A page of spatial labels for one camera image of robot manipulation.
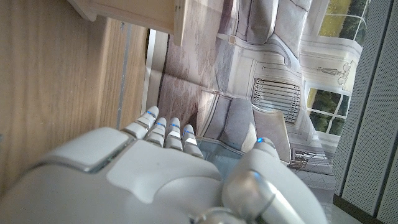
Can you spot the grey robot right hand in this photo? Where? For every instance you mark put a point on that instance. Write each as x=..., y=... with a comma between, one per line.
x=140, y=180

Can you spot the light wooden box with slot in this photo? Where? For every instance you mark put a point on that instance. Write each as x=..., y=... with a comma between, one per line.
x=140, y=12

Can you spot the printed living room backdrop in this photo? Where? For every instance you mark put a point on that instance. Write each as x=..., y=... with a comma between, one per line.
x=202, y=62

